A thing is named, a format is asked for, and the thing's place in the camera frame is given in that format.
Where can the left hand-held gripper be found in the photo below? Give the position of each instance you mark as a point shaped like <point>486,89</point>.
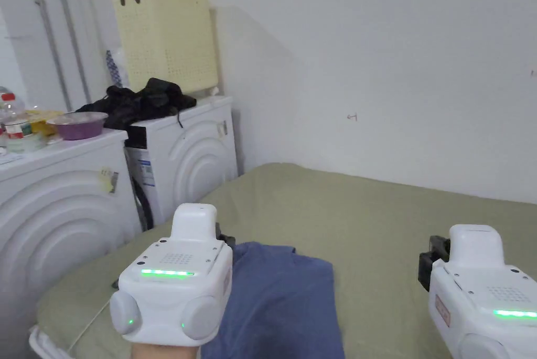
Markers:
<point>176,292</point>

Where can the bed with pale green sheet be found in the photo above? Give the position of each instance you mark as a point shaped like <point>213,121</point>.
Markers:
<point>377,216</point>

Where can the grey wall pipe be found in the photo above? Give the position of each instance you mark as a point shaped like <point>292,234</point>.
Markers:
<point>73,40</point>
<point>50,40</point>

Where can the dark blue shirt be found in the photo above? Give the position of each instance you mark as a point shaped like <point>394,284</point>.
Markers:
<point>277,308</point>

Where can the person's left hand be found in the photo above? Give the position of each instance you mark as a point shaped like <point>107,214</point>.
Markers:
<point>165,351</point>

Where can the white washing machine with bowl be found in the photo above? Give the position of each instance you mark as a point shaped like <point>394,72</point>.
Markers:
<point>54,216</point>

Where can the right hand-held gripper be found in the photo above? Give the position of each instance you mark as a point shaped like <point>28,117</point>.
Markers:
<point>482,317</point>

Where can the white washing machine with basket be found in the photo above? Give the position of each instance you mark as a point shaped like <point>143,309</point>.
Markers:
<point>188,157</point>

